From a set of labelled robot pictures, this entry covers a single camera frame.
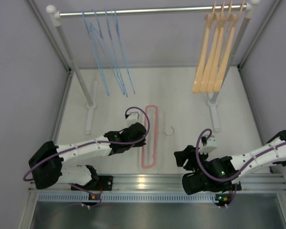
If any pink plastic hanger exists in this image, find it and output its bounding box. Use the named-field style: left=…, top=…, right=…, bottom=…
left=140, top=104, right=176, bottom=169

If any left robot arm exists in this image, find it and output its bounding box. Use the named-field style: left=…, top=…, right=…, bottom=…
left=29, top=122, right=149, bottom=190

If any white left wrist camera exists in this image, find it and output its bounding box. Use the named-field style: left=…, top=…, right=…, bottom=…
left=126, top=112, right=140, bottom=127

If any blue wire hanger two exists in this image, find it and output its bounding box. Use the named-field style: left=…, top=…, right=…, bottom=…
left=89, top=16, right=122, bottom=93

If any silver horizontal rack rod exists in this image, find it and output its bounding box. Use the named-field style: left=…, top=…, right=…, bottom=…
left=59, top=4, right=247, bottom=19

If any blue wire hanger four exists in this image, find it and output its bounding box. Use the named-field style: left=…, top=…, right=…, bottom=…
left=113, top=9, right=136, bottom=94

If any white slotted cable duct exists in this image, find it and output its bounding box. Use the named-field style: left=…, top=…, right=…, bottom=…
left=38, top=193, right=228, bottom=203

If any white right rack foot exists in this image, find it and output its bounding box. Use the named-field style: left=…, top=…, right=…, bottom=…
left=206, top=93, right=221, bottom=133

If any beige plastic hanger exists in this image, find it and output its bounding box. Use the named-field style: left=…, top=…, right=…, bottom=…
left=192, top=1, right=217, bottom=94
left=204, top=1, right=233, bottom=93
left=199, top=2, right=225, bottom=93
left=213, top=0, right=245, bottom=92

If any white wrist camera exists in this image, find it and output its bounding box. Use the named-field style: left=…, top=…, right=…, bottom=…
left=200, top=135, right=218, bottom=154
left=126, top=112, right=140, bottom=127

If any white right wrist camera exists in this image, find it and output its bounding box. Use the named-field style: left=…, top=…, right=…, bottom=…
left=200, top=135, right=218, bottom=154

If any aluminium front rail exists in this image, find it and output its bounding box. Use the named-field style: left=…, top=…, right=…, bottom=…
left=29, top=173, right=286, bottom=191

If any white right rack pole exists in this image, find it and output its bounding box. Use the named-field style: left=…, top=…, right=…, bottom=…
left=214, top=0, right=260, bottom=97

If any blue wire hanger one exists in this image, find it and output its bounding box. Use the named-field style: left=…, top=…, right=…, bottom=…
left=82, top=12, right=110, bottom=96

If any blue wire hanger three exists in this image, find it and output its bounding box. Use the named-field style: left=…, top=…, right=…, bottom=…
left=104, top=10, right=128, bottom=96

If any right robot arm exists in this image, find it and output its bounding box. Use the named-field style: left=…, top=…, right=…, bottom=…
left=174, top=128, right=286, bottom=195

